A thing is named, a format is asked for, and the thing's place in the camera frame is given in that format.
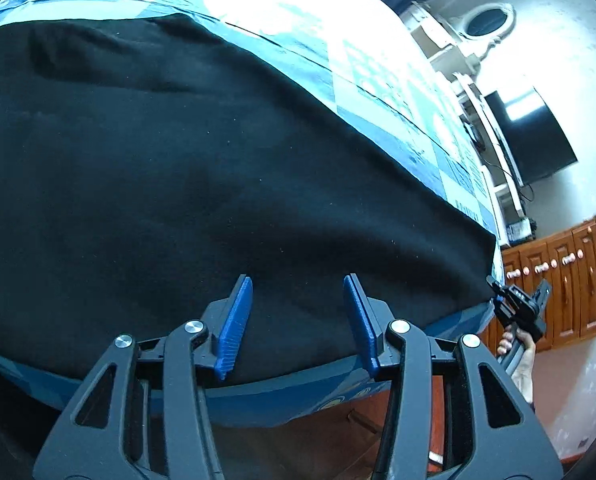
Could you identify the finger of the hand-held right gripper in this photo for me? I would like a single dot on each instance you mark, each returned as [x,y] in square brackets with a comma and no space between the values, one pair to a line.
[494,285]

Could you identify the black pants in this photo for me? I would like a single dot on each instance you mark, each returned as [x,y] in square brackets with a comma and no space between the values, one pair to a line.
[178,185]

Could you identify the blue patterned bed sheet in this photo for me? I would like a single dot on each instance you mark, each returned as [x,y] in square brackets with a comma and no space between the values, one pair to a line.
[288,15]

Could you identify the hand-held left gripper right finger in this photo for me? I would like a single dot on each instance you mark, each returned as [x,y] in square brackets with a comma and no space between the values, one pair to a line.
[360,325]

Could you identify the brown wooden cabinet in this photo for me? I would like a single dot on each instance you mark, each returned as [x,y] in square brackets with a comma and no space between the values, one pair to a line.
[573,280]

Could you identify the person's right forearm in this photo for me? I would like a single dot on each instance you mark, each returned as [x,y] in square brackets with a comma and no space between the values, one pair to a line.
[524,387]

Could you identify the white television shelf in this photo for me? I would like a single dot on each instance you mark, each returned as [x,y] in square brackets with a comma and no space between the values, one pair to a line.
[498,170]

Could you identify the person's right hand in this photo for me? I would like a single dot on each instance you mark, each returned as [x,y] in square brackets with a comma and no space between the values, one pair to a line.
[520,360]

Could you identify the white dresser with oval mirror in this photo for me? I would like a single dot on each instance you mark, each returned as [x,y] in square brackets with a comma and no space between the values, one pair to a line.
[473,30]

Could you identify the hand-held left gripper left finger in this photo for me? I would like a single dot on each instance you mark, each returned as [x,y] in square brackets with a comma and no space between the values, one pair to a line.
[234,325]

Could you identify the black flat television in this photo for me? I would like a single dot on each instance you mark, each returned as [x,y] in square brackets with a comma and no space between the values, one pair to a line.
[533,135]

